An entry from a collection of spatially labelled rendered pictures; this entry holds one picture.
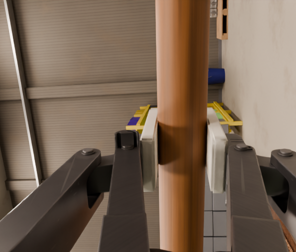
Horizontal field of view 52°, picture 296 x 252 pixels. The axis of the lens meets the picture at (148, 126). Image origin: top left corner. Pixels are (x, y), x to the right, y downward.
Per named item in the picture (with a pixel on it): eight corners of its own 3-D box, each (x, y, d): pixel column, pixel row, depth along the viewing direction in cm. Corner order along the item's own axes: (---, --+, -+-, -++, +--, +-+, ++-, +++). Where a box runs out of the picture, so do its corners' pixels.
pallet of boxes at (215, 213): (250, 159, 498) (173, 162, 511) (265, 183, 415) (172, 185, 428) (248, 227, 532) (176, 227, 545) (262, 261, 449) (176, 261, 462)
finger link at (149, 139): (155, 193, 16) (141, 192, 16) (160, 146, 23) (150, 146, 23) (154, 139, 15) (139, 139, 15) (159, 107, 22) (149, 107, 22)
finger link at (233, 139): (232, 167, 13) (303, 168, 13) (218, 132, 18) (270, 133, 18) (230, 197, 14) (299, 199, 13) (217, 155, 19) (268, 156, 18)
